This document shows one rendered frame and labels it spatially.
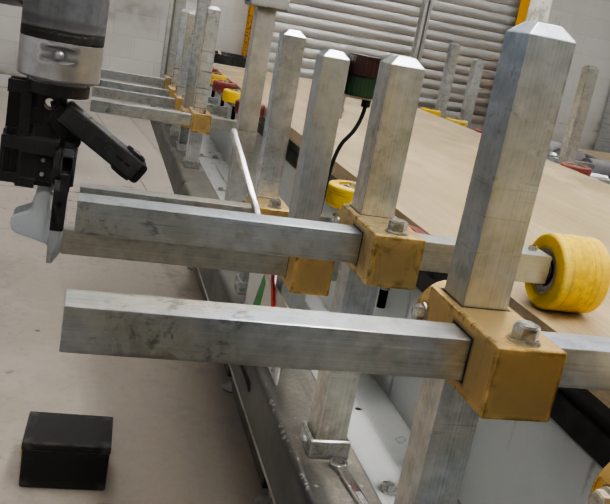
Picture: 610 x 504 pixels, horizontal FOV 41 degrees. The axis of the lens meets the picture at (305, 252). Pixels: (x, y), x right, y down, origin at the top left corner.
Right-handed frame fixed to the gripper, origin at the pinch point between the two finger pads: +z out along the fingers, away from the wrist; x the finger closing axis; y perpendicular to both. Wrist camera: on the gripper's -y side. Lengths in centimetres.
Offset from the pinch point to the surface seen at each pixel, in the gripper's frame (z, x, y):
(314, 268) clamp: -3.4, 4.7, -30.4
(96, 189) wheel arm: -2.8, -23.7, -3.9
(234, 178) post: -2, -54, -29
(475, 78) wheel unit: -25, -195, -138
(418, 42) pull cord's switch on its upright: -34, -260, -136
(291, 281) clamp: -1.3, 4.5, -27.9
